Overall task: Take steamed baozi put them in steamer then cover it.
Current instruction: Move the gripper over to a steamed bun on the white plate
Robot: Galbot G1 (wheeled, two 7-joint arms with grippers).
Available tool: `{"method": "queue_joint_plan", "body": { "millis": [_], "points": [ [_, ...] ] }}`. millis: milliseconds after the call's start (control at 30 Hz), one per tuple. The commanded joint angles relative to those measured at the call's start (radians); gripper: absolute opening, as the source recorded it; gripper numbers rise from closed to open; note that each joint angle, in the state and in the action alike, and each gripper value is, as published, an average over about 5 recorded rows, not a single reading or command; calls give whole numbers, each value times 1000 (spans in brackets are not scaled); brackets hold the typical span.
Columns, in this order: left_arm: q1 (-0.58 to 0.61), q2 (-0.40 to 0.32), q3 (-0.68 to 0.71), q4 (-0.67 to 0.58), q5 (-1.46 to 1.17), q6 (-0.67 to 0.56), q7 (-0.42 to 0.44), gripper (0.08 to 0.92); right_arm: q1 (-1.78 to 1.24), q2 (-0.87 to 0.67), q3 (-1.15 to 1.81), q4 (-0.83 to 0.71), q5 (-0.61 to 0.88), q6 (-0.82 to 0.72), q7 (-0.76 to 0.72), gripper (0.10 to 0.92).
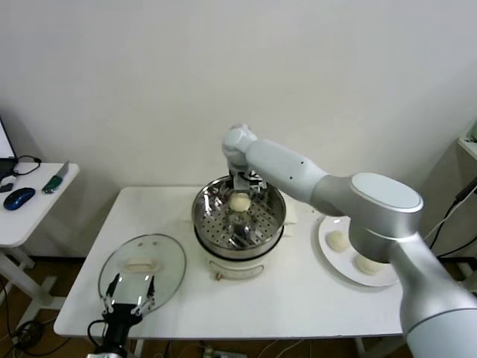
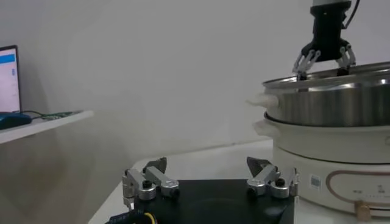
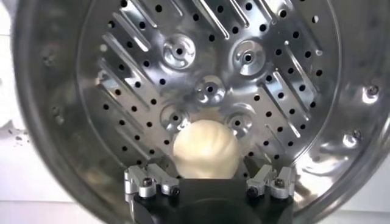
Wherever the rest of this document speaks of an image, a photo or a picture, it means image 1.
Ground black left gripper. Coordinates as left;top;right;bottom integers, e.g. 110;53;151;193
101;273;157;350

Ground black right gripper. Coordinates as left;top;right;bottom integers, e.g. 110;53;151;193
229;170;247;193

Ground white steamed baozi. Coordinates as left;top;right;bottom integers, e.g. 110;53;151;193
326;230;350;253
227;191;251;213
353;255;383;276

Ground round glass pot lid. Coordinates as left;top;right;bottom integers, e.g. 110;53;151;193
98;233;187;316

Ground perforated steel steamer basket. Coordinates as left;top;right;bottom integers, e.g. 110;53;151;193
192;175;288;260

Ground white electric cooking pot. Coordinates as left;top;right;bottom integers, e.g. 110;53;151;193
181;201;299;281

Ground white power strip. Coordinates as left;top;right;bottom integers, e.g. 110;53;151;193
200;346;232;358

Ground white side table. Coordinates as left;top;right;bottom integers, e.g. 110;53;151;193
0;162;81;333

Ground white round plate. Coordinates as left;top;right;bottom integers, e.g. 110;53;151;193
318;214;402;288

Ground blue computer mouse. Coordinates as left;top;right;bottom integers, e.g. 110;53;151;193
4;187;37;210

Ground small black white adapter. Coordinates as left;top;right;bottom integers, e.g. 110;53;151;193
0;175;18;194

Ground black laptop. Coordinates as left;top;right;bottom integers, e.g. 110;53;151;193
0;115;19;180

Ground white shelf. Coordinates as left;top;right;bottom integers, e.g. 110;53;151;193
457;136;477;165

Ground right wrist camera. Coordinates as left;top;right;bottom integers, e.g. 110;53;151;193
244;170;268;195

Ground black floor cables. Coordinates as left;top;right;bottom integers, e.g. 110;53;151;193
0;275;42;354

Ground green-handled knife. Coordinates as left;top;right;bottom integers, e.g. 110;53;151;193
42;160;71;195

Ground black looped desk cable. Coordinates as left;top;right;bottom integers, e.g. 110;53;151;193
13;155;42;176

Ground white hanging cable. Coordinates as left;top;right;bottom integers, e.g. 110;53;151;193
424;207;458;242

